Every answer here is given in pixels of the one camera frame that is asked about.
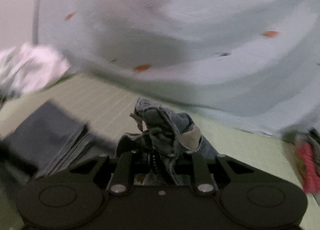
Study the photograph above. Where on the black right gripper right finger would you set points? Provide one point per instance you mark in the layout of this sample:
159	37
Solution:
189	173

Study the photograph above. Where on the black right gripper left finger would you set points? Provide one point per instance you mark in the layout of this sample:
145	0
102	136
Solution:
124	169

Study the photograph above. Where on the blue denim jeans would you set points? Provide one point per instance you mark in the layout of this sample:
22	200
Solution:
49	141

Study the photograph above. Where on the red knitted garment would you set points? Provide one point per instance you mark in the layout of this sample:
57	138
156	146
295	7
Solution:
307	168

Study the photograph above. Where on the black white checked garment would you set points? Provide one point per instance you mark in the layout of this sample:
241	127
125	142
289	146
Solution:
313	136

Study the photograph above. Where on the light blue carrot-print sheet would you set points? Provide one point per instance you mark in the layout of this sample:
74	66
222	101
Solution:
251	64

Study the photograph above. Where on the white shirt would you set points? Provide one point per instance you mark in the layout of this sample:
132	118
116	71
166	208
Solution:
30	68

